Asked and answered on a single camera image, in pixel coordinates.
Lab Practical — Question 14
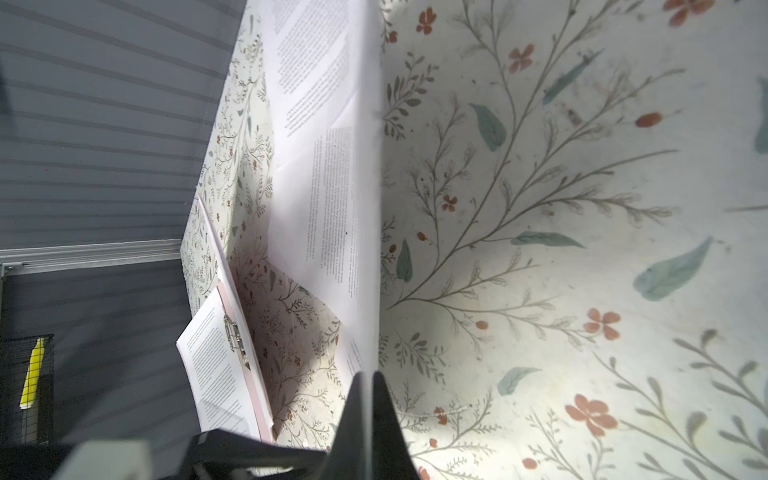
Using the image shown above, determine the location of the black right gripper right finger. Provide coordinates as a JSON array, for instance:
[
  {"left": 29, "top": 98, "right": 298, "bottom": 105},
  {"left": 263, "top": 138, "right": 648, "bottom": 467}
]
[{"left": 373, "top": 372, "right": 420, "bottom": 480}]

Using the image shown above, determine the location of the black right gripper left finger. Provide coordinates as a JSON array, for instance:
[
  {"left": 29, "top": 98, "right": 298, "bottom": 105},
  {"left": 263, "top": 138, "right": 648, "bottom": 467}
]
[{"left": 319, "top": 371, "right": 373, "bottom": 479}]

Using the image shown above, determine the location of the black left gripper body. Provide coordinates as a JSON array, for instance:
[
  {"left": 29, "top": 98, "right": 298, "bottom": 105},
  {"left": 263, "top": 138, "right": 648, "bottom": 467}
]
[{"left": 173, "top": 429, "right": 327, "bottom": 479}]

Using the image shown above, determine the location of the printed paper sheet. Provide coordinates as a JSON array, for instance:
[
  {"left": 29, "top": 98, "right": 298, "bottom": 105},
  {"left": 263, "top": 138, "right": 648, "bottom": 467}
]
[
  {"left": 176, "top": 288, "right": 261, "bottom": 440},
  {"left": 261, "top": 1, "right": 357, "bottom": 166},
  {"left": 268, "top": 1, "right": 382, "bottom": 384}
]

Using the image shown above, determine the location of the pink file folder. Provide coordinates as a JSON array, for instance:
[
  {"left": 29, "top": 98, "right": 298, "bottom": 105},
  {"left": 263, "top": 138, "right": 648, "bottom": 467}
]
[{"left": 177, "top": 198, "right": 275, "bottom": 443}]

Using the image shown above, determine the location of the yellow marker pen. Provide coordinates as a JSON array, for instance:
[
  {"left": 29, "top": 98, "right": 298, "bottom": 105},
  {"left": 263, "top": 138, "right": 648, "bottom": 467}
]
[{"left": 19, "top": 338, "right": 46, "bottom": 410}]

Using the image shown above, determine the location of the black wire mesh basket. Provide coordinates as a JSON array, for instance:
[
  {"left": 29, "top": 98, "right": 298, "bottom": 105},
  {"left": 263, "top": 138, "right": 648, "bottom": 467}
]
[{"left": 1, "top": 335, "right": 54, "bottom": 446}]

